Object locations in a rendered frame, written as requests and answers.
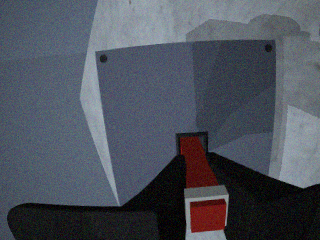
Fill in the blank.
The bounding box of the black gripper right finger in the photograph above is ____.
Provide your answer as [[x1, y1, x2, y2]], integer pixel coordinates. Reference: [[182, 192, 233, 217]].
[[204, 152, 320, 240]]

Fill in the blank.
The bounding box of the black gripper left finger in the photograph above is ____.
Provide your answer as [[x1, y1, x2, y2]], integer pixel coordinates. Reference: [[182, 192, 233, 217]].
[[7, 155, 187, 240]]

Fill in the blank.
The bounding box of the grey sloped panel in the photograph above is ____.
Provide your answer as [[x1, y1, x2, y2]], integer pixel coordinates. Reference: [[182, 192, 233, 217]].
[[95, 39, 276, 207]]

